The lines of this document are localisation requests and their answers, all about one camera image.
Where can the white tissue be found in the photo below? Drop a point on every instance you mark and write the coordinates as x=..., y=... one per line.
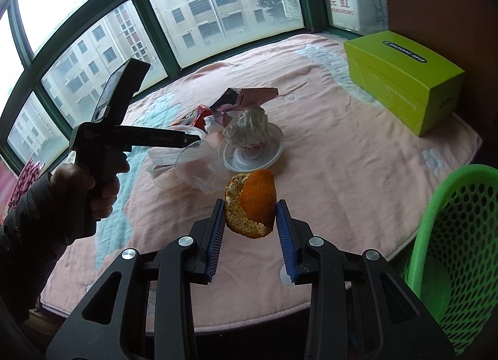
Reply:
x=249, y=126

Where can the green plastic basket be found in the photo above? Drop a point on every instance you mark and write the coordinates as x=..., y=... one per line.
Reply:
x=459, y=247

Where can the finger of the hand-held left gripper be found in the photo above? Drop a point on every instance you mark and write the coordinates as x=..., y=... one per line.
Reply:
x=167, y=139

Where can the person's left forearm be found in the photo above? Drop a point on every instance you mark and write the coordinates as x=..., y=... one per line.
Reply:
x=31, y=227

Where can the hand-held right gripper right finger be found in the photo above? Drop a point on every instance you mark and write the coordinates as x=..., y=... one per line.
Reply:
x=286, y=243

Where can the green window frame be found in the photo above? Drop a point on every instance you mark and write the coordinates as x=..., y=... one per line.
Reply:
x=155, y=29

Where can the green cardboard box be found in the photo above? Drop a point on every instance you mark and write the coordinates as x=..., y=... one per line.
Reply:
x=400, y=80

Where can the white plastic lid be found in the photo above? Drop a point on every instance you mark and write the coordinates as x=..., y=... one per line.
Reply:
x=268, y=156

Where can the pink printed blanket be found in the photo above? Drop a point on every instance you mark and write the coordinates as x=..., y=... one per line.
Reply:
x=350, y=173

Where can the clear plastic cup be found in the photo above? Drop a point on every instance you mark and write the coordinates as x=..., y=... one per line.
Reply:
x=161, y=167
x=202, y=169

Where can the pink patterned cloth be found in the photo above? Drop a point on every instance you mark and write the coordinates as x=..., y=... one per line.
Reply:
x=23, y=181

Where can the orange peel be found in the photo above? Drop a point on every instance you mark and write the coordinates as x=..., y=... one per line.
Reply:
x=256, y=196

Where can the person's left hand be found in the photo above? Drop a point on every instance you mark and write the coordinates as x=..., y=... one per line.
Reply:
x=74, y=177

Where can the pink foil wrapper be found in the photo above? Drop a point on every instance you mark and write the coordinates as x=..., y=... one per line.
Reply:
x=233, y=101

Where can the red snack packet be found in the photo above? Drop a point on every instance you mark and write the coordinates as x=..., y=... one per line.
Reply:
x=201, y=115

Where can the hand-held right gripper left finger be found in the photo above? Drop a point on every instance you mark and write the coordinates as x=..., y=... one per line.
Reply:
x=216, y=239

